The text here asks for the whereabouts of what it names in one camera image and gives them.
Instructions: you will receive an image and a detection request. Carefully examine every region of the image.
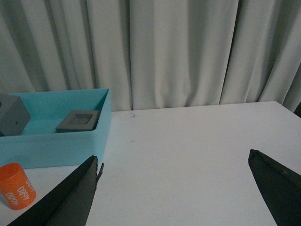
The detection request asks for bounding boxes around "gray cube with square hole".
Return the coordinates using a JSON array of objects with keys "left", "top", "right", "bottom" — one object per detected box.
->
[{"left": 56, "top": 110, "right": 101, "bottom": 133}]

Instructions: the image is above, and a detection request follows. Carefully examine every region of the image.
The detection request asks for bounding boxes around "white pleated curtain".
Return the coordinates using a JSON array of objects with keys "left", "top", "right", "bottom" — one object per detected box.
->
[{"left": 0, "top": 0, "right": 301, "bottom": 111}]

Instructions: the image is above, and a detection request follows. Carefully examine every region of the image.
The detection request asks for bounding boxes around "orange cylinder with white digits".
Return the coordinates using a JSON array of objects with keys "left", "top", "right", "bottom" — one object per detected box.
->
[{"left": 0, "top": 163, "right": 36, "bottom": 210}]

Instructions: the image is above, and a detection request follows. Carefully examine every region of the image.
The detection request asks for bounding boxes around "gray cube with round hole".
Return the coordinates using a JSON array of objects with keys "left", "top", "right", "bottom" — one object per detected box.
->
[{"left": 0, "top": 94, "right": 31, "bottom": 137}]

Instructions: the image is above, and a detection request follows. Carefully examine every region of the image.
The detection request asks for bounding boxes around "light blue plastic box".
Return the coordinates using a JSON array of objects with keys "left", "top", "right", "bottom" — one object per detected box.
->
[{"left": 0, "top": 89, "right": 111, "bottom": 169}]

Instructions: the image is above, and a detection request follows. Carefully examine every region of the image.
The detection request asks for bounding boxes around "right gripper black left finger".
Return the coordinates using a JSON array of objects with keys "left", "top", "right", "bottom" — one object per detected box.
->
[{"left": 9, "top": 155, "right": 104, "bottom": 226}]

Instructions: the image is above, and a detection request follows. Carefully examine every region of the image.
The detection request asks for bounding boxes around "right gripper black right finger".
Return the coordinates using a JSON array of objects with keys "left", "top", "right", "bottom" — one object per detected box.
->
[{"left": 248, "top": 149, "right": 301, "bottom": 226}]

